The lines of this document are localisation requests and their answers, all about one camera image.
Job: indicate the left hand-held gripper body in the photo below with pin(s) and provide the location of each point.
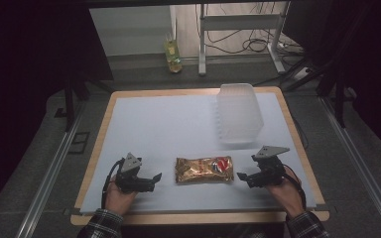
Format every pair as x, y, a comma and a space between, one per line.
130, 172

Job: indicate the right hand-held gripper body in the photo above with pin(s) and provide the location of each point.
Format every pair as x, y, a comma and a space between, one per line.
268, 168

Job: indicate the golden snack packet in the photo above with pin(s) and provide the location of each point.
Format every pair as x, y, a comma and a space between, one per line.
204, 169

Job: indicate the translucent plastic container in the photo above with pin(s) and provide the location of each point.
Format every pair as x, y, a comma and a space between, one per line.
239, 114

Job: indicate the person's left hand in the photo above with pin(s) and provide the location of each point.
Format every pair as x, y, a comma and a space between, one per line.
119, 198

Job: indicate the person's right hand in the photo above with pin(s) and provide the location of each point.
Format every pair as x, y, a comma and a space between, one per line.
287, 195

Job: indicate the pale blue table mat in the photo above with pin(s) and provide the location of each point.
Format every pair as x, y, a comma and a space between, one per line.
172, 129

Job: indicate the black metal stand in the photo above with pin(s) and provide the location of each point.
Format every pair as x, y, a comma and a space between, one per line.
69, 105
339, 95

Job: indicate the white power strip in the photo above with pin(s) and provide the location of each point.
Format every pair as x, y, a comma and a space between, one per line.
301, 74

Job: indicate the bottle of yellow liquid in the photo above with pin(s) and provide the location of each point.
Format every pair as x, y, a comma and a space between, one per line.
173, 54

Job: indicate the aluminium floor rail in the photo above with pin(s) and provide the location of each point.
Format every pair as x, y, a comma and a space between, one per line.
51, 178
360, 168

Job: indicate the white metal desk frame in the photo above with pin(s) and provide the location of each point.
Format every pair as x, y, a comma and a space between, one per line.
238, 22

